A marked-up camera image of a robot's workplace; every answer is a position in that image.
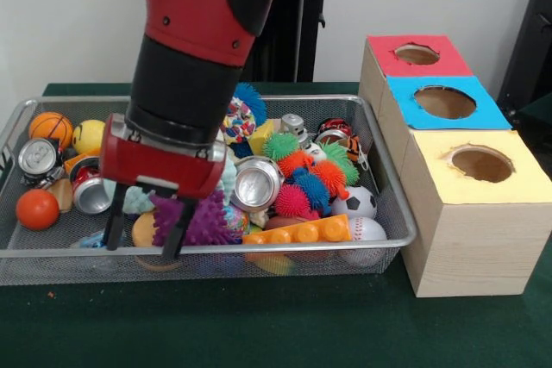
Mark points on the small soccer ball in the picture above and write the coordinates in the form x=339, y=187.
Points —
x=353, y=202

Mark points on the silver mesh bin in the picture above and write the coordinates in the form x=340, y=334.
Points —
x=215, y=258

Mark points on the small orange basketball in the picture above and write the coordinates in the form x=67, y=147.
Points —
x=51, y=129

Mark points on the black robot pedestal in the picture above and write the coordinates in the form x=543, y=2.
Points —
x=302, y=19

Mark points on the purple spiky rubber ball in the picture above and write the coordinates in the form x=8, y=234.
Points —
x=207, y=221

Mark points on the dark green tablecloth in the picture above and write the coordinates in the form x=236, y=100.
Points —
x=259, y=325
x=537, y=126

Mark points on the crushed silver can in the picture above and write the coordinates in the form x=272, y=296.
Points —
x=254, y=185

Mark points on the wooden box with three holes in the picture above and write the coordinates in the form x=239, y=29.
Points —
x=474, y=247

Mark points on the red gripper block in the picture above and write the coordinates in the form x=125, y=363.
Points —
x=164, y=170

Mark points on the plain orange ball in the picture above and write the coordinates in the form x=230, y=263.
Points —
x=38, y=209

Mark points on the clear packet with blue label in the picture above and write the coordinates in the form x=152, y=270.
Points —
x=92, y=241

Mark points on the red silver soda can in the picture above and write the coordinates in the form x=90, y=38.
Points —
x=88, y=195

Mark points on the yellow smiley ball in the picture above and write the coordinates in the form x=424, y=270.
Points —
x=88, y=137

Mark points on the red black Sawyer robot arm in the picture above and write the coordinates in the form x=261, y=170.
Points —
x=194, y=19

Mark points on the small silver can black label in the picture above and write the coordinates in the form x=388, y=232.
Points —
x=36, y=157

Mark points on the small white baseball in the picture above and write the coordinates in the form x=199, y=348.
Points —
x=368, y=228

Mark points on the orange plastic building block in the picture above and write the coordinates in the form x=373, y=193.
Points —
x=302, y=232

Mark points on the black upright panel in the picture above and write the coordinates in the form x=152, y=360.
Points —
x=530, y=32

